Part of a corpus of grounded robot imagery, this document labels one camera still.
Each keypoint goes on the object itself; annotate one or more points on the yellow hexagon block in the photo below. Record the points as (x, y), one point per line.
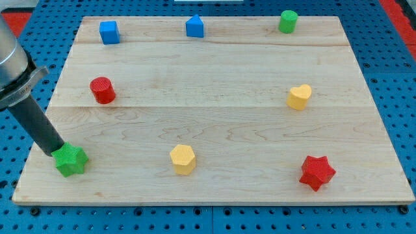
(183, 159)

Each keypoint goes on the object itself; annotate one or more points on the yellow heart block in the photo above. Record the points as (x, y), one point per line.
(298, 97)

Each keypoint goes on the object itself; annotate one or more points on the blue cube block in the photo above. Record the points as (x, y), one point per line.
(109, 32)

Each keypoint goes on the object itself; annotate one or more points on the red star block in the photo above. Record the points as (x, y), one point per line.
(316, 171)

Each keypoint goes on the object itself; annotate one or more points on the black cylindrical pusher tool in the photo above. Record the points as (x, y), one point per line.
(34, 121)

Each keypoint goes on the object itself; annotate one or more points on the blue triangle block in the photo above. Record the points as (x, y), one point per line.
(195, 27)

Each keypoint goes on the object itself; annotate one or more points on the green cylinder block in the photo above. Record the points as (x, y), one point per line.
(288, 20)

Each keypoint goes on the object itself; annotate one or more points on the red cylinder block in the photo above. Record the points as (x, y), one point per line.
(102, 90)

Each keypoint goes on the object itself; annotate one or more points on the wooden board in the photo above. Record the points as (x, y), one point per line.
(225, 96)

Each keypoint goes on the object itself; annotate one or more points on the green star block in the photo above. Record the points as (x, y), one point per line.
(70, 159)

